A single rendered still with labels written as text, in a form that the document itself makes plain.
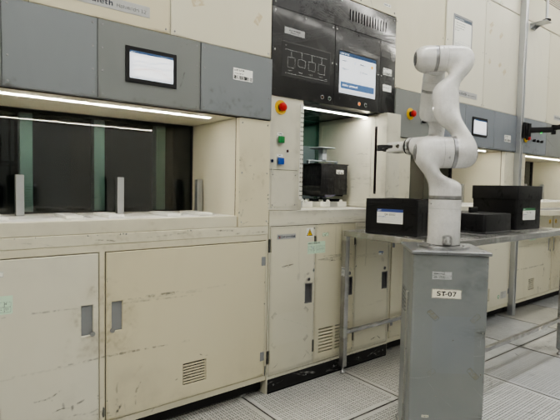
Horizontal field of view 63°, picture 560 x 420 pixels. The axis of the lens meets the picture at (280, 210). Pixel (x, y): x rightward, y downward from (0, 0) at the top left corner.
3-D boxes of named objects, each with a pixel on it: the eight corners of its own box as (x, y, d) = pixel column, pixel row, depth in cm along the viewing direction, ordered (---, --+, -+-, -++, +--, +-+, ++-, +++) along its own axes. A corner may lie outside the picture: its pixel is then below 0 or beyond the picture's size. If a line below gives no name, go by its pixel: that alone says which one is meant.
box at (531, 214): (516, 230, 256) (517, 185, 255) (469, 226, 280) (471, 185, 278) (541, 228, 272) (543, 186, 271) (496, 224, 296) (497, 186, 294)
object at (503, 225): (485, 234, 228) (486, 208, 227) (432, 229, 251) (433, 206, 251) (512, 232, 247) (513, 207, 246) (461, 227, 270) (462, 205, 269)
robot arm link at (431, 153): (465, 199, 169) (467, 135, 168) (414, 198, 171) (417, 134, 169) (456, 198, 181) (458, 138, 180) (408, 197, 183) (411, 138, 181)
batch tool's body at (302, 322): (272, 398, 210) (280, -34, 200) (181, 341, 285) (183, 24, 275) (392, 357, 265) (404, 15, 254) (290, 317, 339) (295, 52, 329)
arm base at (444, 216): (476, 251, 166) (477, 200, 165) (422, 249, 168) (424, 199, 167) (462, 244, 185) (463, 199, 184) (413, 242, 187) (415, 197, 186)
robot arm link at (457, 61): (429, 172, 180) (472, 172, 178) (437, 162, 168) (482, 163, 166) (427, 54, 188) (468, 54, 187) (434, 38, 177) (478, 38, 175)
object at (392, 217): (363, 232, 227) (365, 197, 226) (391, 229, 248) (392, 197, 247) (416, 237, 208) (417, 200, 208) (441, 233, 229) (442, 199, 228)
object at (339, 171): (317, 202, 255) (319, 145, 253) (294, 200, 271) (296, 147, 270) (348, 201, 270) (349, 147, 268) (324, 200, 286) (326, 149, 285)
